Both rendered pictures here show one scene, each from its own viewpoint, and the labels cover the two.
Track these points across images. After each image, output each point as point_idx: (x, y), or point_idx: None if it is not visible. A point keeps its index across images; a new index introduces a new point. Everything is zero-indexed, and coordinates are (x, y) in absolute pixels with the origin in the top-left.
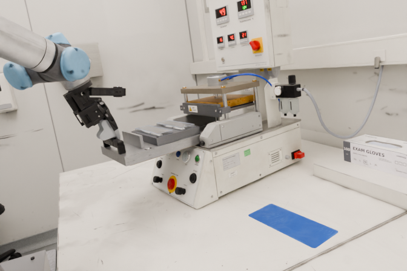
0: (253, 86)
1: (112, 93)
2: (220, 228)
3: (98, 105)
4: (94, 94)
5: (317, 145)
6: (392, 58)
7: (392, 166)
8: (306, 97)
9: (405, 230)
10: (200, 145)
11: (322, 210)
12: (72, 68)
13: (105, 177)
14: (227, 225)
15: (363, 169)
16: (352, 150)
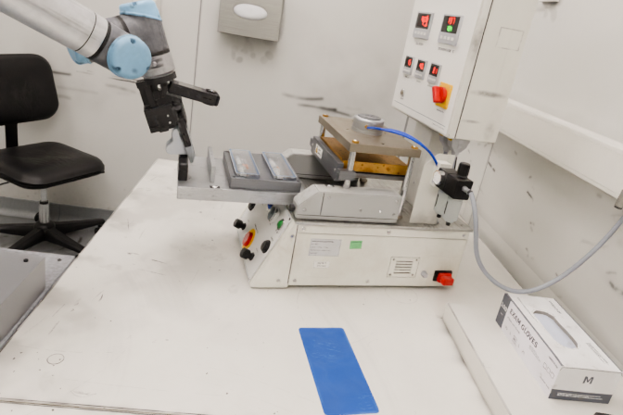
0: (407, 156)
1: (198, 98)
2: (251, 326)
3: (172, 108)
4: (173, 92)
5: (502, 274)
6: None
7: (539, 368)
8: (525, 195)
9: None
10: (288, 209)
11: (394, 372)
12: (120, 64)
13: None
14: (262, 327)
15: (503, 347)
16: (508, 312)
